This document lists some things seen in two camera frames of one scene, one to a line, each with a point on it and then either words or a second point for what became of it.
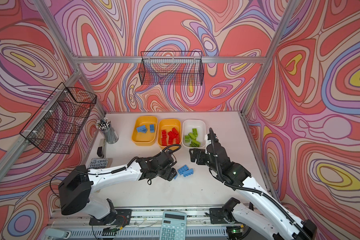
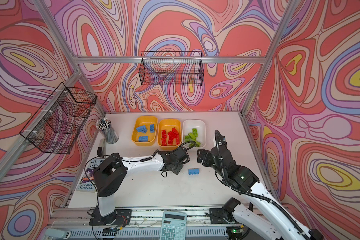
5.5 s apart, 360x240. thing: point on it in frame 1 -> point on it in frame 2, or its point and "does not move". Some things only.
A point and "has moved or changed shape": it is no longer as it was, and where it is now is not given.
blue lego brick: (188, 172) has moved or changed shape
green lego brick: (194, 132) does not move
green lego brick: (192, 136) does not move
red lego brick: (164, 135) does not move
